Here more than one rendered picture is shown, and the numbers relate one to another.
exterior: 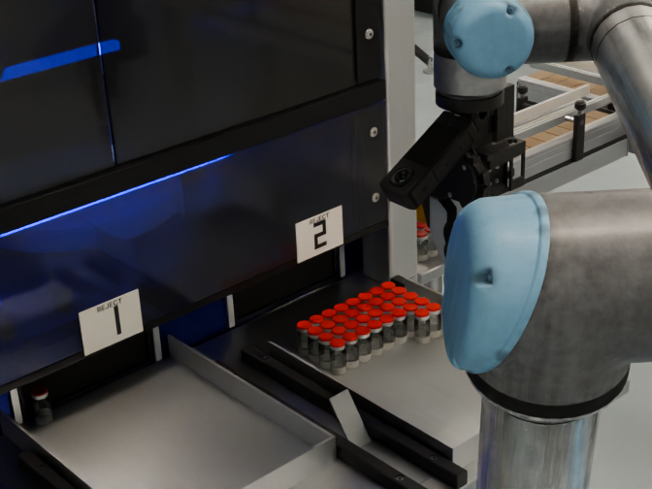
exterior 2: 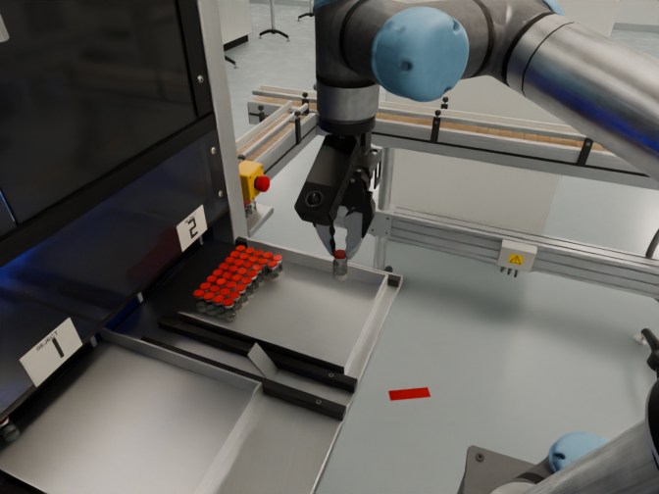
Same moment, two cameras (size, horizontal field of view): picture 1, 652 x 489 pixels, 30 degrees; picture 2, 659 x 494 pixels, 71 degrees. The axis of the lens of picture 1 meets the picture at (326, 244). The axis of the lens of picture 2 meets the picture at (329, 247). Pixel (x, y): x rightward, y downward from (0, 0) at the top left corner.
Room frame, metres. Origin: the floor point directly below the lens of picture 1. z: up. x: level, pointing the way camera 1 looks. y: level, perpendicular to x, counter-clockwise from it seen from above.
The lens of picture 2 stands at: (0.73, 0.12, 1.54)
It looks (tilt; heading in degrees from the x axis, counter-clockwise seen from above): 37 degrees down; 332
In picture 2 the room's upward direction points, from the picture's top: straight up
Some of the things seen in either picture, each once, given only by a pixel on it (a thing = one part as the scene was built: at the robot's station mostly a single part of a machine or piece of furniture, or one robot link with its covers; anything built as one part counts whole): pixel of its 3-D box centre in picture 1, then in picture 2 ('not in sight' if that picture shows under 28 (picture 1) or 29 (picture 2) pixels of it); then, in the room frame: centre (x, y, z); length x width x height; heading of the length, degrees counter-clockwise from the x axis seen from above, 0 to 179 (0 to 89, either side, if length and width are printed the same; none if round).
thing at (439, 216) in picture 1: (456, 227); (331, 221); (1.22, -0.15, 1.17); 0.06 x 0.03 x 0.09; 130
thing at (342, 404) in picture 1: (378, 437); (289, 371); (1.19, -0.05, 0.91); 0.14 x 0.03 x 0.06; 41
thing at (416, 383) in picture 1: (427, 364); (288, 298); (1.37, -0.13, 0.90); 0.34 x 0.26 x 0.04; 40
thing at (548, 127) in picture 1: (485, 159); (254, 151); (2.00, -0.29, 0.92); 0.69 x 0.16 x 0.16; 130
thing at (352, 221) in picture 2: not in sight; (359, 227); (1.19, -0.17, 1.17); 0.06 x 0.03 x 0.09; 130
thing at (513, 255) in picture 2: not in sight; (516, 256); (1.58, -1.11, 0.50); 0.12 x 0.05 x 0.09; 40
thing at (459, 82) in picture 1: (468, 70); (344, 97); (1.20, -0.15, 1.35); 0.08 x 0.08 x 0.05
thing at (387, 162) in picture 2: not in sight; (381, 225); (2.03, -0.82, 0.46); 0.09 x 0.09 x 0.77; 40
